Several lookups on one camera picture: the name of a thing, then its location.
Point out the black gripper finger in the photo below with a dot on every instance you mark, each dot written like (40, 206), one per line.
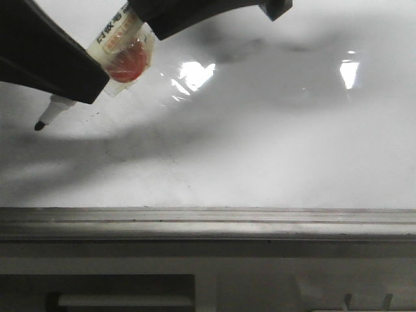
(37, 53)
(169, 17)

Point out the silver bar handle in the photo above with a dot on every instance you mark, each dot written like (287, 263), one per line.
(135, 300)

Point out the grey cabinet under whiteboard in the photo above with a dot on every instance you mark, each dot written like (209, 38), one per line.
(218, 275)

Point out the black and white whiteboard marker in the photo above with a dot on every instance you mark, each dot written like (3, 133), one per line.
(124, 20)

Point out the white whiteboard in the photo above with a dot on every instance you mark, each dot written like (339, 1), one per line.
(315, 109)

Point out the red magnet taped to marker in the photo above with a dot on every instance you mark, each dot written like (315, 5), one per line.
(129, 56)

